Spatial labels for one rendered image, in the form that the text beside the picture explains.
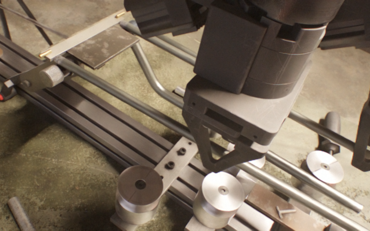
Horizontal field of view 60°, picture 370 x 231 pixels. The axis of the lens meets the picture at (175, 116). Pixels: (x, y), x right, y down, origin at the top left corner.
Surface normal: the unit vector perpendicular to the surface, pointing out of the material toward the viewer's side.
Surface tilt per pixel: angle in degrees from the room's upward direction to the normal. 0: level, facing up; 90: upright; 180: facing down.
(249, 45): 90
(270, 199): 0
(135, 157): 0
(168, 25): 90
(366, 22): 90
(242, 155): 111
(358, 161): 100
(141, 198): 0
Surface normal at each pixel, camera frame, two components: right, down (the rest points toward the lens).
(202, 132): 0.84, 0.19
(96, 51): 0.18, -0.67
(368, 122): -0.58, 0.74
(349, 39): -0.55, 0.53
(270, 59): -0.24, 0.67
